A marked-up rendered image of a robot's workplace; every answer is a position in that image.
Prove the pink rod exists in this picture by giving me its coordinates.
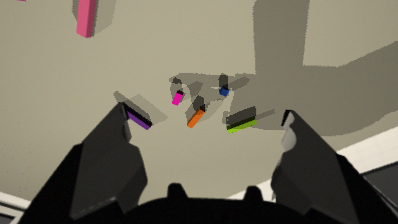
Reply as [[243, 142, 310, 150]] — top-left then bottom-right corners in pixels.
[[76, 0, 96, 38]]

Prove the lime green rod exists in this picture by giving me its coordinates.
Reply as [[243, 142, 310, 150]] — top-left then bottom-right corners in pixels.
[[227, 117, 257, 134]]

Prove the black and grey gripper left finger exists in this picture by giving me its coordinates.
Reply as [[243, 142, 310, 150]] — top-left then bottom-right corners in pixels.
[[17, 102, 148, 224]]

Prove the small blue cube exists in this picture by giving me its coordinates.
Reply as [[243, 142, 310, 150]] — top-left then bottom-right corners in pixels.
[[219, 86, 229, 96]]

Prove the orange rod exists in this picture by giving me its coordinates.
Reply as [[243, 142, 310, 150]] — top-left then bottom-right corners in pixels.
[[187, 107, 205, 128]]

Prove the purple rod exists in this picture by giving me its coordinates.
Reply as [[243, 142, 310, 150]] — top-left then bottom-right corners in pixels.
[[126, 105, 152, 130]]

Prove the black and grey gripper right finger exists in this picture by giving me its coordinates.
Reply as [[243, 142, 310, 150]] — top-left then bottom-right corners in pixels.
[[270, 110, 398, 224]]

